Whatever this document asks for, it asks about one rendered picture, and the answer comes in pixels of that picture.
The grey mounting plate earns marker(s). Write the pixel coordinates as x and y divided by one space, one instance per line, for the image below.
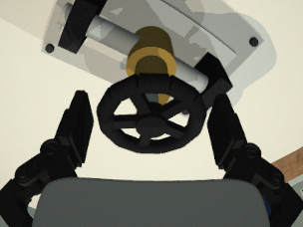
213 15

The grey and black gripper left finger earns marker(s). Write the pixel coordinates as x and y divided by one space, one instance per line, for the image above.
57 158

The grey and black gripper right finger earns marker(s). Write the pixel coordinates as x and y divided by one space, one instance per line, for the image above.
242 160

